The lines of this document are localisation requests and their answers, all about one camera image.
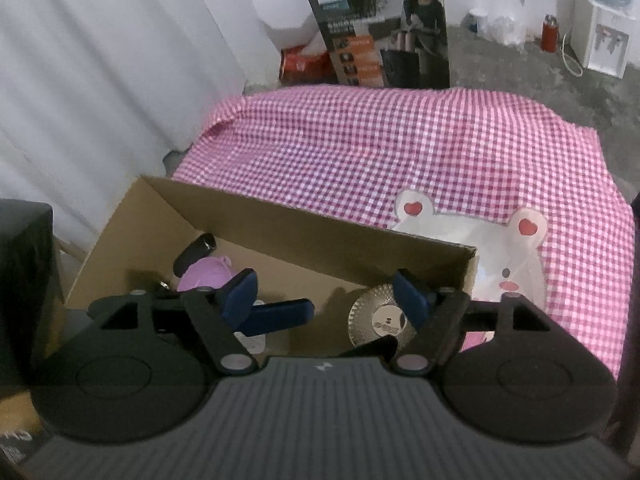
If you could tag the dark blue rectangular object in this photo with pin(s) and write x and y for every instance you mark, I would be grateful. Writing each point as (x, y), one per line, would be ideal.
(280, 316)

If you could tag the brown cardboard box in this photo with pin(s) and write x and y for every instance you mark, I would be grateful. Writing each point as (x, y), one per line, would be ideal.
(300, 240)

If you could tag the black cabinet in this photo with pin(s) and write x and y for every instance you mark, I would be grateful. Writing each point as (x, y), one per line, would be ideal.
(25, 285)

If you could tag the black cylinder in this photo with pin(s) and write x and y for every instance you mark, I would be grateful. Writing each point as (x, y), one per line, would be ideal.
(197, 251)

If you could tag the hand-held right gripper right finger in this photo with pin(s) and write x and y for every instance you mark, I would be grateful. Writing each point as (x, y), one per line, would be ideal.
(407, 295)

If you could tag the pink checked tablecloth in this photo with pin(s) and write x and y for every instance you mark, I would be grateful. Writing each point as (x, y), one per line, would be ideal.
(375, 150)

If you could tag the white power adapter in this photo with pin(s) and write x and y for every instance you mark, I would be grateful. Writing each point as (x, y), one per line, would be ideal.
(252, 344)

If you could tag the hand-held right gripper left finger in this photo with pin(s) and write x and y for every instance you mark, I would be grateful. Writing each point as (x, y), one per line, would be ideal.
(240, 300)

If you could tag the red thermos flask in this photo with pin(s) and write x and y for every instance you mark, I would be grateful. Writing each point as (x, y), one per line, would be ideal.
(550, 34)

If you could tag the black printed package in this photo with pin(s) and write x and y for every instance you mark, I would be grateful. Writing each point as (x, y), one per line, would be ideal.
(12, 445)

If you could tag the white water dispenser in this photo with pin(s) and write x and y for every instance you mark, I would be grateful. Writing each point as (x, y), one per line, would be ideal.
(602, 40)

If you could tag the golden ribbed metal disc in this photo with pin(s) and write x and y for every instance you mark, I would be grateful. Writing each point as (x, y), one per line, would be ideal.
(370, 320)

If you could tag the red orange package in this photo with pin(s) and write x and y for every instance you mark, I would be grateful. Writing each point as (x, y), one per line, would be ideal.
(302, 66)

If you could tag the small white bin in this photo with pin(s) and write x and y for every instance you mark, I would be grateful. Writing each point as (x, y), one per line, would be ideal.
(477, 20)

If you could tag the clear plastic bag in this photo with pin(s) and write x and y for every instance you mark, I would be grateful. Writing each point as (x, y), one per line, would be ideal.
(505, 29)

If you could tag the white curtain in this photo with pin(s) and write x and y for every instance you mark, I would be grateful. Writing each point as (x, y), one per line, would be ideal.
(125, 85)

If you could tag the orange printed appliance box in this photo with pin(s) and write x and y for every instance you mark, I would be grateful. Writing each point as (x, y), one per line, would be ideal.
(380, 25)

